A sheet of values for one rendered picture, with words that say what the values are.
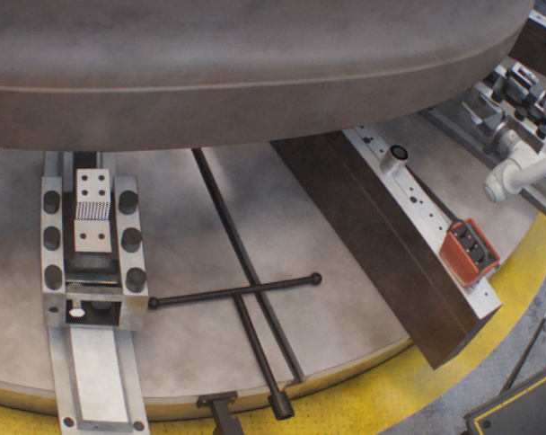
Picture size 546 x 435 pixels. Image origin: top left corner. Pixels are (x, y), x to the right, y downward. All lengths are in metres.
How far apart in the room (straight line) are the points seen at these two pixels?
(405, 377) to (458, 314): 0.62
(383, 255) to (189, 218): 0.69
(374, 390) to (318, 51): 1.39
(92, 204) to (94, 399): 0.59
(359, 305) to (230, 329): 0.49
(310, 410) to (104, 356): 0.94
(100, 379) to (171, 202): 0.89
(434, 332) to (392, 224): 0.42
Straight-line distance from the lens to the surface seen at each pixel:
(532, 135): 3.48
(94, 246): 2.24
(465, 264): 2.57
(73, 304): 2.34
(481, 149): 3.69
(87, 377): 2.35
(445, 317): 2.73
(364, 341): 2.83
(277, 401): 2.57
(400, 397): 3.16
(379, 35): 2.54
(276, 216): 3.02
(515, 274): 3.82
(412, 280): 2.80
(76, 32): 2.16
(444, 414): 3.21
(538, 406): 3.08
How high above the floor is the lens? 2.59
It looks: 49 degrees down
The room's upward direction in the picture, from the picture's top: 25 degrees clockwise
